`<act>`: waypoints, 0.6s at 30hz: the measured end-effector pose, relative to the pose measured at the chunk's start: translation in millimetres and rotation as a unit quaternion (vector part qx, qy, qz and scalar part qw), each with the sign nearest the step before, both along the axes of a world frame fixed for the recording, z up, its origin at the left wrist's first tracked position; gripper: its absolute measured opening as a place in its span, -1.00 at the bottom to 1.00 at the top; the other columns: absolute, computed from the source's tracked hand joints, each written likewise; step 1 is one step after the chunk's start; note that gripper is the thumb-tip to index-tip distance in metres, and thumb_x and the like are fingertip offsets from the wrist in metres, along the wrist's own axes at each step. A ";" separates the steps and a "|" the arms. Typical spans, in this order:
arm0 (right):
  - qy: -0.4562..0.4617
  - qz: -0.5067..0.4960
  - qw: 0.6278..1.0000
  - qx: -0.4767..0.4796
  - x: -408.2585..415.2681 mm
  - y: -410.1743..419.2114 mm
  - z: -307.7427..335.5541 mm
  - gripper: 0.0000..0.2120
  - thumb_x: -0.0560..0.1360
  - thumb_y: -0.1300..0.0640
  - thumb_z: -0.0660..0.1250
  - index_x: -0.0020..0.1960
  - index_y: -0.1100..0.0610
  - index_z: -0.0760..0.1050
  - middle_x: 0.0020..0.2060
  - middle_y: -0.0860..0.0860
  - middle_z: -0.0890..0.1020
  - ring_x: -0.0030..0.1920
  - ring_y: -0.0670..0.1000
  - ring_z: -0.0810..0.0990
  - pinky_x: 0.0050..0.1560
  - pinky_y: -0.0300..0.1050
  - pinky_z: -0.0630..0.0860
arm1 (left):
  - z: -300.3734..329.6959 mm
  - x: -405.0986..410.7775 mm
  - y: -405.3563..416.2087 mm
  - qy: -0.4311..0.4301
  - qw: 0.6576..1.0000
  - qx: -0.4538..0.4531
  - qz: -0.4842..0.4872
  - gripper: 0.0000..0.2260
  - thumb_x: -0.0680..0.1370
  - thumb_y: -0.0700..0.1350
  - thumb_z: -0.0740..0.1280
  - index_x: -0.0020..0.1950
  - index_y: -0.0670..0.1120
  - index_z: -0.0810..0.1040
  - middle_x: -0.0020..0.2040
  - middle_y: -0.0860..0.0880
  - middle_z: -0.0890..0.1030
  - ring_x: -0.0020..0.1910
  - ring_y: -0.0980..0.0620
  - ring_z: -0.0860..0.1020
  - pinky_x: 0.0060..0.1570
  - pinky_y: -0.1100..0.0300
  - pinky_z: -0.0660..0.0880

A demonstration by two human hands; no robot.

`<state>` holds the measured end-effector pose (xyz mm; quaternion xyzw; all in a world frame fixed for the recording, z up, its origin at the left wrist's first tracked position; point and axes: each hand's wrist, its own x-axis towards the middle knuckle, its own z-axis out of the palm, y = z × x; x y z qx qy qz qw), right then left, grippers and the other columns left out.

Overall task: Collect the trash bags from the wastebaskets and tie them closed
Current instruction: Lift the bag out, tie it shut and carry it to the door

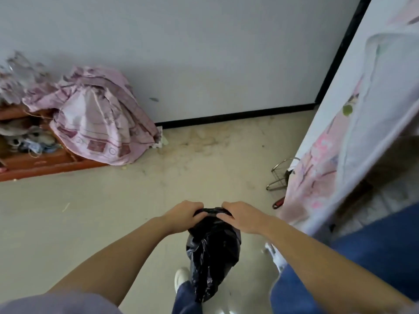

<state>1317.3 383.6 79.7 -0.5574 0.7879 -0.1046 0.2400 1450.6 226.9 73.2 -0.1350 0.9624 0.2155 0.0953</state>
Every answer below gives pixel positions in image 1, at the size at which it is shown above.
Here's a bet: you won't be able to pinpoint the person's lilac shirt sleeve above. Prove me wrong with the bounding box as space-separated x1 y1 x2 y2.
0 290 123 314

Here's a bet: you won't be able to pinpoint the person's white shoe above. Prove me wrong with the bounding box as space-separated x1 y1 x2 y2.
174 267 192 294
264 242 288 274

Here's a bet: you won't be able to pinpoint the pile of clutter on shelf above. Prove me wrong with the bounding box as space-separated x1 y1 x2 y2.
0 118 63 158

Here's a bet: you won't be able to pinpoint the pink patterned cloth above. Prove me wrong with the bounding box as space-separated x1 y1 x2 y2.
22 65 162 166

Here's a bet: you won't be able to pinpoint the metal wire rack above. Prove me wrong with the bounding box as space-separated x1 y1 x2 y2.
266 157 301 191

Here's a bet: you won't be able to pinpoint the brown wooden shelf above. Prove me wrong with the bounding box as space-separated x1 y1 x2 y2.
0 104 108 182

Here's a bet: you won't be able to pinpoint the person's left forearm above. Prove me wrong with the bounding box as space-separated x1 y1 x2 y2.
46 216 171 308

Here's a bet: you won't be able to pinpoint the person's right forearm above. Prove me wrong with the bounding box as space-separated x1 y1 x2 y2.
262 216 416 309

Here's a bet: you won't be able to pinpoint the person's right hand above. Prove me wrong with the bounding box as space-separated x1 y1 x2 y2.
216 201 270 235

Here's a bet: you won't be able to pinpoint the person's white left shoe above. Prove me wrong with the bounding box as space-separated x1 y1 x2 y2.
174 267 192 294

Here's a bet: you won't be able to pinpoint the person's white right shoe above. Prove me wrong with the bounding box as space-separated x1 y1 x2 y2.
264 242 288 274

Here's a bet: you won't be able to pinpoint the black plastic garbage bag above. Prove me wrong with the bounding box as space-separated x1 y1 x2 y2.
186 207 242 303

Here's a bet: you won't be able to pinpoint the person's left hand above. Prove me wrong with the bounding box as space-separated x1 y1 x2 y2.
161 201 209 235

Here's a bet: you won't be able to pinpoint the crumpled paper scrap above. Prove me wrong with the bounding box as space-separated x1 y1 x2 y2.
150 126 169 149

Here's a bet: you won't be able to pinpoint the floral pink bed sheet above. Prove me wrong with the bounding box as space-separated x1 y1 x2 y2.
280 0 419 237

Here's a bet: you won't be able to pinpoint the person's blue jeans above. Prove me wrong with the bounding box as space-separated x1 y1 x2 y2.
172 203 419 314

